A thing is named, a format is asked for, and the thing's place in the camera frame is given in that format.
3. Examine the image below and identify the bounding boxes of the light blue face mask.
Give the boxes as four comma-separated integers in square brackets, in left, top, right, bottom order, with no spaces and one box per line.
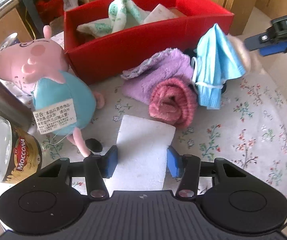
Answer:
[191,24,246,109]

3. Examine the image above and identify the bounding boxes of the mint green towel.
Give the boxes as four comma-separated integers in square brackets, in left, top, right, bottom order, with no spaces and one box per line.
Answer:
[77,0,150,38]

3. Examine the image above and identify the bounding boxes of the pink knitted sock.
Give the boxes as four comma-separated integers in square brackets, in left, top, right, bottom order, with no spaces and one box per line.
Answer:
[148,77,197,128]

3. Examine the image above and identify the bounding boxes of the pink pig plush toy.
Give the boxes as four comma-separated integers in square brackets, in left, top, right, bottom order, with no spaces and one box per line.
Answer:
[0,25,105,157]

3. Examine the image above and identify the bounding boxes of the glass Moccona coffee jar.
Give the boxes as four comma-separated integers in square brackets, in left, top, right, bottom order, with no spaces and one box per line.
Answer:
[0,116,43,184]

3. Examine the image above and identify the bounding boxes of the purple fleece cloth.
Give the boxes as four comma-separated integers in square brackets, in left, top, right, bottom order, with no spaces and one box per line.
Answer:
[121,48,193,105]

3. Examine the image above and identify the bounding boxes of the stainless steel thermos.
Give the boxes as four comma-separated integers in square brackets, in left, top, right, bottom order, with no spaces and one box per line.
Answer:
[0,82,32,131]

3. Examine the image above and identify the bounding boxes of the red cardboard box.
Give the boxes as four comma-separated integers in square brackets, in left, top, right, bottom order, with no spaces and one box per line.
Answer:
[64,0,234,85]

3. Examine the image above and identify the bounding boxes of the blue drink can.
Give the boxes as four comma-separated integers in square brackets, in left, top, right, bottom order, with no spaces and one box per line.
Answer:
[0,33,20,52]

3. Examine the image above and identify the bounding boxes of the red and white bag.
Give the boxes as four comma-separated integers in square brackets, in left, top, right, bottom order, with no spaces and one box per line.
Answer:
[35,0,78,25]

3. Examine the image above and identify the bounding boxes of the wooden TV cabinet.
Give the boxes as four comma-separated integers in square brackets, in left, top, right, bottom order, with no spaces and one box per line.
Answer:
[0,0,33,43]

